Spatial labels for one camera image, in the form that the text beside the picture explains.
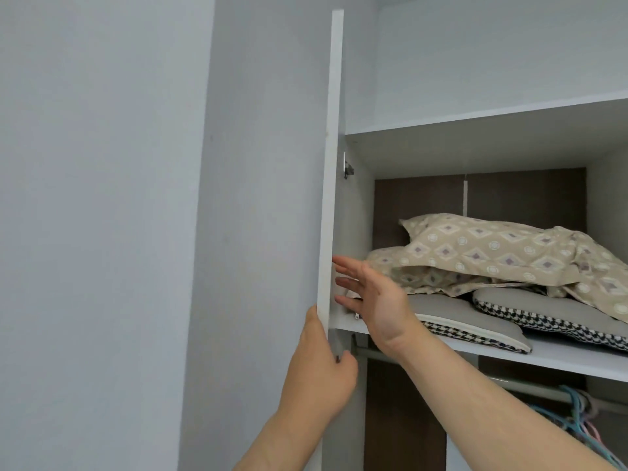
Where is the person's right hand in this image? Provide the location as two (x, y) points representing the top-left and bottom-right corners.
(332, 254), (428, 366)

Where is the grey houndstooth cushion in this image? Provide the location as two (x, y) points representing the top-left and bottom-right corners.
(345, 288), (534, 355)
(472, 285), (628, 353)

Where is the white wardrobe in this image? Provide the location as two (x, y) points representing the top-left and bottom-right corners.
(338, 0), (628, 471)

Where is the person's left hand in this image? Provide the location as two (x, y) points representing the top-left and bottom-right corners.
(277, 304), (359, 430)

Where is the beige diamond patterned pillow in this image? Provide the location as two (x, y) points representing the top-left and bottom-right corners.
(398, 213), (628, 324)
(365, 246), (546, 298)

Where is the person's right forearm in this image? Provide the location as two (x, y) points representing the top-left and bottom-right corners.
(394, 330), (619, 471)

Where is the bunch of coloured wire hangers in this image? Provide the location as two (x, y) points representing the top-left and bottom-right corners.
(527, 385), (628, 471)

